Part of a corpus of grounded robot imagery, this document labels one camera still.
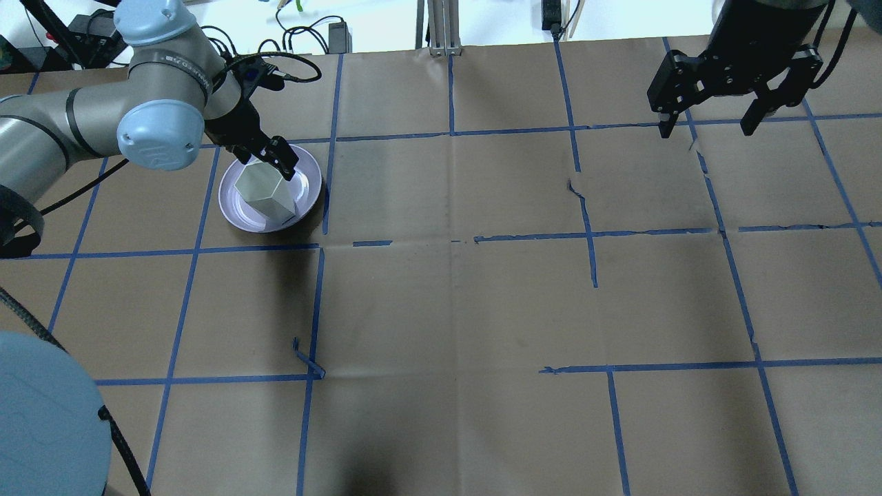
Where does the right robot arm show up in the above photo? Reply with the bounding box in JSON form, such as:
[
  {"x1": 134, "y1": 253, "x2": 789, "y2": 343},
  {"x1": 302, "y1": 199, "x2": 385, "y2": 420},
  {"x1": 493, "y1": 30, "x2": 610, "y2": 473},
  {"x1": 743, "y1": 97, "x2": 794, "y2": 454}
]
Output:
[{"x1": 648, "y1": 1, "x2": 881, "y2": 138}]

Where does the aluminium frame post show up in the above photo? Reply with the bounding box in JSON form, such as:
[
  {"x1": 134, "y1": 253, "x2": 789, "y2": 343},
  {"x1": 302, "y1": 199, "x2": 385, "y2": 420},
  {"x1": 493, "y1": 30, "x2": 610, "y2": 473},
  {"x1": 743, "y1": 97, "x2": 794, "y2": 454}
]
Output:
[{"x1": 415, "y1": 0, "x2": 462, "y2": 57}]

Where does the white angular cup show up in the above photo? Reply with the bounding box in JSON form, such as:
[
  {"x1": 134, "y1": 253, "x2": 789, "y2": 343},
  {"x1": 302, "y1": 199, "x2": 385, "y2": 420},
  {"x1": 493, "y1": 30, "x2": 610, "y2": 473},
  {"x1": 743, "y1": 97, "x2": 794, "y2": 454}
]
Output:
[{"x1": 234, "y1": 159, "x2": 299, "y2": 224}]

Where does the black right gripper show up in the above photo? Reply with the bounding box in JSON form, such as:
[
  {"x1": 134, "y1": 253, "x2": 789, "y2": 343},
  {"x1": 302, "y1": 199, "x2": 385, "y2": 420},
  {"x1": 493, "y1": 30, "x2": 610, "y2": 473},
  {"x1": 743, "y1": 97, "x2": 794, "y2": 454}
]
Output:
[{"x1": 648, "y1": 14, "x2": 824, "y2": 139}]

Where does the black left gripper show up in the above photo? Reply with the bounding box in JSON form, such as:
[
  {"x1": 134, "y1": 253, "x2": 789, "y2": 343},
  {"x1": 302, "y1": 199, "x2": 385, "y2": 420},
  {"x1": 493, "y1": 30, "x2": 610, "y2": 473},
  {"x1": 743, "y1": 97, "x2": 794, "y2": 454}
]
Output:
[{"x1": 205, "y1": 100, "x2": 299, "y2": 181}]

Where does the lavender plate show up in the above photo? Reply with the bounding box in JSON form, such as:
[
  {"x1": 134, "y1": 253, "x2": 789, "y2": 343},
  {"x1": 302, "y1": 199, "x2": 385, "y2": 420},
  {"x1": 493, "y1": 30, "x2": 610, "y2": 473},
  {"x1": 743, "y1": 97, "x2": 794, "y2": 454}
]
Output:
[{"x1": 217, "y1": 145, "x2": 324, "y2": 234}]

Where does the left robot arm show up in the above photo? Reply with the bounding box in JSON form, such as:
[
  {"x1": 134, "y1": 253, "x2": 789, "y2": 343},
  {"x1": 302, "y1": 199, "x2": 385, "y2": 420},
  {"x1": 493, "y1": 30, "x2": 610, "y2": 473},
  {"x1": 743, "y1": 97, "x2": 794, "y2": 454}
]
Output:
[{"x1": 2, "y1": 1, "x2": 298, "y2": 495}]

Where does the black power adapter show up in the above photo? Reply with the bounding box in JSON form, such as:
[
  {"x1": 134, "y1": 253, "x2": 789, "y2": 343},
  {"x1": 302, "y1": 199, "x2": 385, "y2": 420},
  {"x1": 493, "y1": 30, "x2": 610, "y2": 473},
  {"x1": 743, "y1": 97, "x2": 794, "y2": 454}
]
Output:
[{"x1": 327, "y1": 20, "x2": 352, "y2": 54}]

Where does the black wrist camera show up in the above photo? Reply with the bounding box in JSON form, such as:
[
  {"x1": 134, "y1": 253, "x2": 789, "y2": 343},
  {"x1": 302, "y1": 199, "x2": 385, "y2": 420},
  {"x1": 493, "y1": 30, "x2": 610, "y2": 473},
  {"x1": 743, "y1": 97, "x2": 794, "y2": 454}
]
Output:
[{"x1": 226, "y1": 57, "x2": 285, "y2": 101}]

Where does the brown paper table cover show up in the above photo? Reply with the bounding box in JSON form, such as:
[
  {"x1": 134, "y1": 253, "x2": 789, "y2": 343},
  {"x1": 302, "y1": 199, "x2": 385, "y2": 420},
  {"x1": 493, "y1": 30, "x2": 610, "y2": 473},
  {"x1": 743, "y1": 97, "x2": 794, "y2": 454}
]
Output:
[{"x1": 2, "y1": 30, "x2": 880, "y2": 495}]

